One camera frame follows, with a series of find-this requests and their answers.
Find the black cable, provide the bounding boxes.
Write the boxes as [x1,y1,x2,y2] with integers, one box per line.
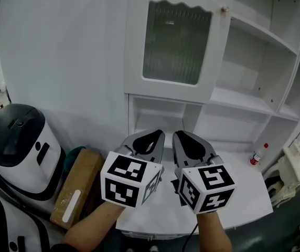
[181,223,199,252]

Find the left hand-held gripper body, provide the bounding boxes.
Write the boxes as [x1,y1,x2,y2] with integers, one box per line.
[100,144,165,208]

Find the white shelf cabinet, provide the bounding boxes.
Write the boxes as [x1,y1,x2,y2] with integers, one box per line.
[127,0,300,174]

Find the white carved chair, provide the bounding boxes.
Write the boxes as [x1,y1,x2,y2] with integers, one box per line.
[264,117,300,207]

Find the white glass cabinet door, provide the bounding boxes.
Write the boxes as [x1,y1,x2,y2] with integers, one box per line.
[123,0,231,102]

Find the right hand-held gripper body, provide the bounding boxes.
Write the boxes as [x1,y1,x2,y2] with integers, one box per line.
[170,155,236,215]

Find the red cap bottle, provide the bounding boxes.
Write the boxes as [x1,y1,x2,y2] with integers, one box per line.
[249,142,269,166]

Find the person's left forearm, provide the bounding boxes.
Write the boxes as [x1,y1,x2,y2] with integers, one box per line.
[62,201,126,252]

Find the white and black delivery robot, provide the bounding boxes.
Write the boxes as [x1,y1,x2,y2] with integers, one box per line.
[0,103,67,202]
[0,177,51,252]

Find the person's black shirt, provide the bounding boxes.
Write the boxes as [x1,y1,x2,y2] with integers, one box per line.
[50,242,71,252]

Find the teal plastic bin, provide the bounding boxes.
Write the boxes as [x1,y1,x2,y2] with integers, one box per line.
[63,146,87,180]

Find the person's right forearm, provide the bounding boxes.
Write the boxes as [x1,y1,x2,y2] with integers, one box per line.
[196,210,233,252]

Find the brown cardboard box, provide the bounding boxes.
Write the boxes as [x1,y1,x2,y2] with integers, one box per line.
[49,148,105,230]

